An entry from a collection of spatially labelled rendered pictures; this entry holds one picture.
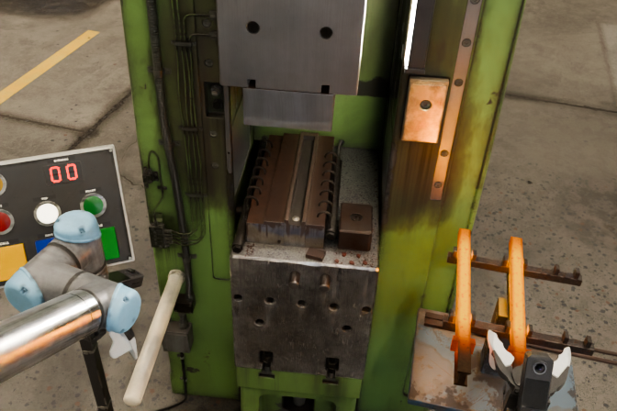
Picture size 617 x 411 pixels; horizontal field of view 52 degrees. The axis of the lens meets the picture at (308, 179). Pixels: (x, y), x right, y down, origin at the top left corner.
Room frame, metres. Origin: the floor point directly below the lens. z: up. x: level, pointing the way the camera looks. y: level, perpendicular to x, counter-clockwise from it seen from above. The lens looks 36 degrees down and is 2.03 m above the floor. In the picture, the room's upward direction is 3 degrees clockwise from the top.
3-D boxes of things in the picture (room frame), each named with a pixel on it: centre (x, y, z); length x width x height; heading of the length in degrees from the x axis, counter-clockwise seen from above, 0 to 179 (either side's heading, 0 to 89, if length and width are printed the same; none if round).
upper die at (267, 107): (1.43, 0.04, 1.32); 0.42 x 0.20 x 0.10; 176
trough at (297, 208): (1.43, 0.02, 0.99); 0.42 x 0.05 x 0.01; 176
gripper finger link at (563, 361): (0.77, -0.49, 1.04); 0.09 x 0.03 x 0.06; 132
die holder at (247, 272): (1.44, -0.02, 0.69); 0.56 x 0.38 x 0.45; 176
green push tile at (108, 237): (1.09, 0.48, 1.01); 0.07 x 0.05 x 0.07; 111
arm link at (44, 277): (0.75, 0.43, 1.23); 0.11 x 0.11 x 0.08; 69
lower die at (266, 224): (1.43, 0.04, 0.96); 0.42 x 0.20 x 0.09; 176
